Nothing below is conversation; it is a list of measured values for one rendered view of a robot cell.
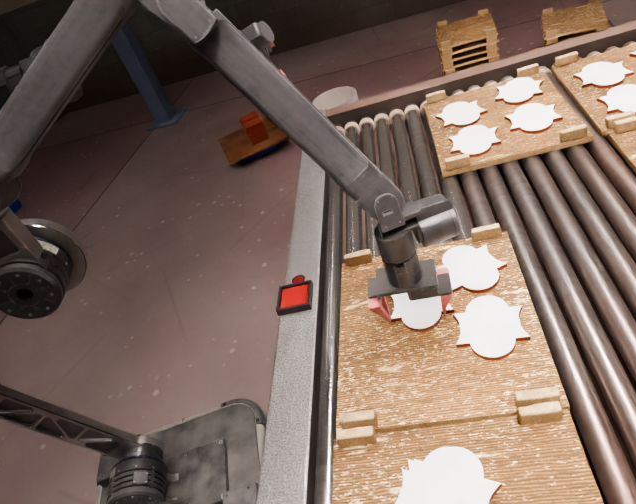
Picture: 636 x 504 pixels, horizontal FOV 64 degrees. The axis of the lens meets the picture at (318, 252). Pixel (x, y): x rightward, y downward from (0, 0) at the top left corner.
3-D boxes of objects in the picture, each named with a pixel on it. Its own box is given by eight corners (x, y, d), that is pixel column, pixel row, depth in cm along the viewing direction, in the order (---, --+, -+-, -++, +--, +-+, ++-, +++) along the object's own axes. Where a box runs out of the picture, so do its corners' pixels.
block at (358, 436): (340, 449, 79) (335, 439, 78) (340, 438, 81) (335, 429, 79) (377, 444, 78) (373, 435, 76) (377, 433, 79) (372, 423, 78)
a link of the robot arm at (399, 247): (367, 220, 82) (377, 240, 77) (408, 205, 81) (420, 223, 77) (378, 252, 86) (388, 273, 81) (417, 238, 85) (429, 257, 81)
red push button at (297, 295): (282, 312, 110) (279, 308, 109) (284, 293, 115) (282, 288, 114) (308, 307, 109) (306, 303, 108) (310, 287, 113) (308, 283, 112)
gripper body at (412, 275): (378, 276, 91) (367, 245, 86) (435, 265, 88) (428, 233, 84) (378, 302, 86) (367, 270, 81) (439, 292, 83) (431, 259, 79)
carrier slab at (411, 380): (338, 438, 83) (335, 433, 82) (343, 268, 114) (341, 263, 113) (570, 412, 74) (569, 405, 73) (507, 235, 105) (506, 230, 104)
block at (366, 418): (342, 432, 82) (337, 423, 80) (342, 422, 83) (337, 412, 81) (378, 428, 80) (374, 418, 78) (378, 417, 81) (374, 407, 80)
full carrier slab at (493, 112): (443, 178, 128) (440, 163, 125) (423, 108, 159) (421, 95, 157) (593, 141, 120) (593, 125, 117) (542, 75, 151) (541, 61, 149)
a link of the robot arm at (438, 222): (361, 184, 82) (371, 199, 74) (428, 157, 81) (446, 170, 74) (382, 248, 87) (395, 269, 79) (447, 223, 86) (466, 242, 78)
